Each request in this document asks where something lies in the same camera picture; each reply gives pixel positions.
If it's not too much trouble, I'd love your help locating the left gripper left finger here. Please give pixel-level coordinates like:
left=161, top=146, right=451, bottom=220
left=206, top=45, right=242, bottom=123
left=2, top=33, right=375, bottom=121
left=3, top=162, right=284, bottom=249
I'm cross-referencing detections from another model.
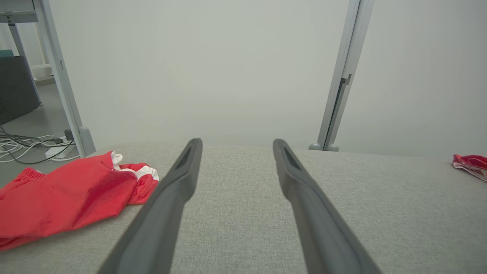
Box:
left=97, top=138, right=203, bottom=274

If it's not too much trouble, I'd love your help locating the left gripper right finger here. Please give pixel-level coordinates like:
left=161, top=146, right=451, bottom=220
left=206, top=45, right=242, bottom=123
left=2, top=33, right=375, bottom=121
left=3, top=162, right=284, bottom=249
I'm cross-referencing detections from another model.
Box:
left=273, top=139, right=383, bottom=274

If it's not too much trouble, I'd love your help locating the red shorts white trim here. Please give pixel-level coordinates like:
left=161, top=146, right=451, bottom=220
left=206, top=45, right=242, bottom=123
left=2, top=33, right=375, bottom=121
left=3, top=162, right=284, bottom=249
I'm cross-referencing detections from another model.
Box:
left=0, top=151, right=159, bottom=252

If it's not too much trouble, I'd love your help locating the red and white shirt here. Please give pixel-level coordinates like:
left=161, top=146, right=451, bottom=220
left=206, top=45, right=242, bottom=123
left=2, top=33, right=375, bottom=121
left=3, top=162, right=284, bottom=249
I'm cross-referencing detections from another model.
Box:
left=452, top=154, right=487, bottom=182

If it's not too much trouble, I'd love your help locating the grey fabric upholstered surface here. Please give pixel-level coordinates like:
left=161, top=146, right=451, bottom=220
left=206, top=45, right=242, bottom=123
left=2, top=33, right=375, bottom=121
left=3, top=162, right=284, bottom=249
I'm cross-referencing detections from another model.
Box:
left=0, top=143, right=487, bottom=274

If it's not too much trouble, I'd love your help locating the dark grey panel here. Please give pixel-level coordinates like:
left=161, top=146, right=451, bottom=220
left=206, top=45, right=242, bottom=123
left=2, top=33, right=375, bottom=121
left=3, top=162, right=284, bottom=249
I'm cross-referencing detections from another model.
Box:
left=0, top=56, right=41, bottom=125

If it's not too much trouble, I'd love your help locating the grey desk with leg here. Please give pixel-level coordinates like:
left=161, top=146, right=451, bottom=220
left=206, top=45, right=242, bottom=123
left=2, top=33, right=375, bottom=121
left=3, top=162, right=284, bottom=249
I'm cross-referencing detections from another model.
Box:
left=0, top=0, right=43, bottom=105

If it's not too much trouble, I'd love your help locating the white cables and power strip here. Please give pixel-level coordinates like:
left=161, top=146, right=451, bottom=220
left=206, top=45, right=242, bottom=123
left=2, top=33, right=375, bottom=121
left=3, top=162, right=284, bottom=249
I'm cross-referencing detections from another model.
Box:
left=0, top=127, right=75, bottom=165

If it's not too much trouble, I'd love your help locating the white floor cable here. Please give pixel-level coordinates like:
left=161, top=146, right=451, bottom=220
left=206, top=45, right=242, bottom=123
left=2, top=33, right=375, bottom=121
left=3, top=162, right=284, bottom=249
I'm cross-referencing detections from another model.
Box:
left=0, top=134, right=80, bottom=164

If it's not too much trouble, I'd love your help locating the grey slanted partition post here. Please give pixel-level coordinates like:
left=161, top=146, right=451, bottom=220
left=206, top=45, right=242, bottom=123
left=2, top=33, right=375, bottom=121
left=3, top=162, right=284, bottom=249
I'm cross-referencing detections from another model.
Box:
left=32, top=0, right=96, bottom=157

